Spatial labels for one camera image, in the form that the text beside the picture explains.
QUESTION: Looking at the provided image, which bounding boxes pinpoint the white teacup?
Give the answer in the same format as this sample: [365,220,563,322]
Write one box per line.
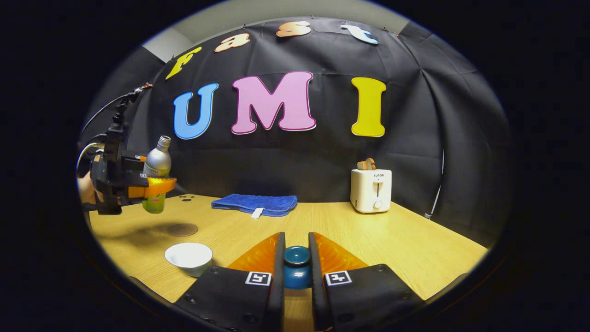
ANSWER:
[165,243,213,278]

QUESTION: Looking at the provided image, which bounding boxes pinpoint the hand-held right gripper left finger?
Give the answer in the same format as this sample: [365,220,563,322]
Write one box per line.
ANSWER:
[173,232,287,332]

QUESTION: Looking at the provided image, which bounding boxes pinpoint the blue teacup lid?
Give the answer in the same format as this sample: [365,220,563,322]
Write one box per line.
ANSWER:
[283,246,312,290]

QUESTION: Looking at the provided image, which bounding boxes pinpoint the folded blue towel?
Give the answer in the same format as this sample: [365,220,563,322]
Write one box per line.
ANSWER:
[211,194,298,219]

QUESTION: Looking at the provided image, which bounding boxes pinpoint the round brown coaster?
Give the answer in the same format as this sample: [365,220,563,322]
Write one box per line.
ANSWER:
[167,223,199,237]

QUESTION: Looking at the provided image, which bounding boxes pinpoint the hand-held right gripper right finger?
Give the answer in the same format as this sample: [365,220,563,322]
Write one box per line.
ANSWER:
[308,232,425,332]

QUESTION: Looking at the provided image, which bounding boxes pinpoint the silver green-label water bottle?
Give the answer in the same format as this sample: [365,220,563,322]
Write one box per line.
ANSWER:
[142,136,172,214]

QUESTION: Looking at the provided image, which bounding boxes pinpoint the white cable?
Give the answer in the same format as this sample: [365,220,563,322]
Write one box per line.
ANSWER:
[424,150,446,220]

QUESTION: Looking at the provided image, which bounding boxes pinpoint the black backdrop cloth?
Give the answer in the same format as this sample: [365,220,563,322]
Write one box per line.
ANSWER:
[78,16,512,245]

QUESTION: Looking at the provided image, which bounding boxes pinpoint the thin gripper cable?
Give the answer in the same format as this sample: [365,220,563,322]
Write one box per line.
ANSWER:
[81,90,139,134]

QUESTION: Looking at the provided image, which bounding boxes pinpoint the white toaster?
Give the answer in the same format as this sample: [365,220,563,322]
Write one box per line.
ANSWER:
[350,169,392,213]

